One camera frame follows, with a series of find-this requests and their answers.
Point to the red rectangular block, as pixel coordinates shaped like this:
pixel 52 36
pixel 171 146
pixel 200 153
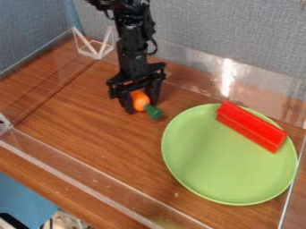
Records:
pixel 252 127

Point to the orange toy carrot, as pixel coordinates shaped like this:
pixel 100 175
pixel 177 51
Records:
pixel 141 105

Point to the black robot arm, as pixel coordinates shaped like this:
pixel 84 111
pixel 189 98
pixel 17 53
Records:
pixel 131 15

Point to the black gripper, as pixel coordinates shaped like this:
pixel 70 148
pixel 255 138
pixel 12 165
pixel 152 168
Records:
pixel 136 74

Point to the clear acrylic enclosure wall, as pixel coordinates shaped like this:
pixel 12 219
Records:
pixel 91 158

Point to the green plate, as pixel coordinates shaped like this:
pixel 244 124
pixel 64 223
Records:
pixel 217 164

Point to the clear acrylic corner bracket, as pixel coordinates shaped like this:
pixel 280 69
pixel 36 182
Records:
pixel 92 48

